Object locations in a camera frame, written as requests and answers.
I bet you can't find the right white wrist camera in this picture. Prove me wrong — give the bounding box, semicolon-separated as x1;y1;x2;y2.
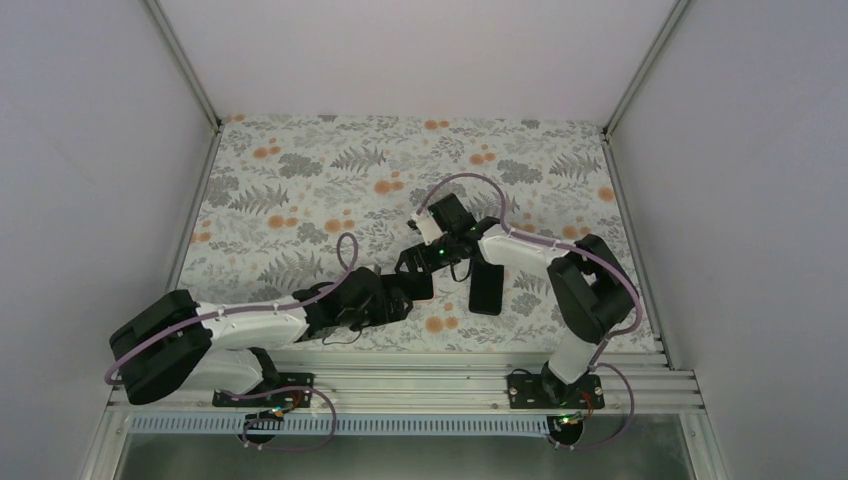
410;213;443;245

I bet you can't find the floral patterned table mat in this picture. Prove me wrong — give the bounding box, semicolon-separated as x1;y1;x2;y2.
172;113;657;354

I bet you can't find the aluminium mounting rail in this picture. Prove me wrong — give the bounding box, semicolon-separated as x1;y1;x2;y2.
108;351;705;438

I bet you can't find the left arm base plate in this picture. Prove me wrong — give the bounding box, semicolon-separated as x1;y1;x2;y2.
212;372;315;422

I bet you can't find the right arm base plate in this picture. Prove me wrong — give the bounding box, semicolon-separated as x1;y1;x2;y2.
506;365;605;410

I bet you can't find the black phone case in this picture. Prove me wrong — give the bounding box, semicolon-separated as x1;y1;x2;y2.
468;259;505;316

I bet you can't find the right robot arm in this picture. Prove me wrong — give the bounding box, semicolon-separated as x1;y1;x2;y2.
398;194;638;407

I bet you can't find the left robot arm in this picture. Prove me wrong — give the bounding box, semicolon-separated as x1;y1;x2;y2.
105;267;432;405

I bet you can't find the teal-edged black smartphone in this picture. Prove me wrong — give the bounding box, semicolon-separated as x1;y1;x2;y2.
382;272;434;302

